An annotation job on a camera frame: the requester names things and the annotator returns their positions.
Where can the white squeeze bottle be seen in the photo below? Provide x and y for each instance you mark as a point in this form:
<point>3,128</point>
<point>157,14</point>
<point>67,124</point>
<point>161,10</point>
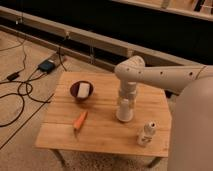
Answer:
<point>146,134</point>

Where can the orange carrot toy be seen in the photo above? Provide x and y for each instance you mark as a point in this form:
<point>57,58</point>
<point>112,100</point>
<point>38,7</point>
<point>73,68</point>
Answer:
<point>79,122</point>

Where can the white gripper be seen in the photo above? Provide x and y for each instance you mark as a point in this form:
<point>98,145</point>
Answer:
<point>127,90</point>

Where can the dark red bowl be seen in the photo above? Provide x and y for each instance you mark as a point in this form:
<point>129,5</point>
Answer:
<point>74,89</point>

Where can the white block in bowl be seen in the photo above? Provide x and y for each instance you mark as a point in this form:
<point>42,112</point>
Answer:
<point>83,91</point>

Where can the small black power brick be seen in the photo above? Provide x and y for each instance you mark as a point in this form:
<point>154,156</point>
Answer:
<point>13,76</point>

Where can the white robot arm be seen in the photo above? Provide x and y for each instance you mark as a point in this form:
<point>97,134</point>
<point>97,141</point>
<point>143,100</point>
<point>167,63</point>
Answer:
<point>191,134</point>

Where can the wooden table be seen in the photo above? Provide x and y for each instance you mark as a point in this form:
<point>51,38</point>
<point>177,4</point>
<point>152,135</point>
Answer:
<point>101,131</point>

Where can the metal table leg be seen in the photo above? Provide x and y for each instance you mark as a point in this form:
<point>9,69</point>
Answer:
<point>59,157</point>

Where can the blue power adapter box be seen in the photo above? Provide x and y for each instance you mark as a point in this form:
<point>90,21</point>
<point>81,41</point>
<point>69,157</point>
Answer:
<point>46,66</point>

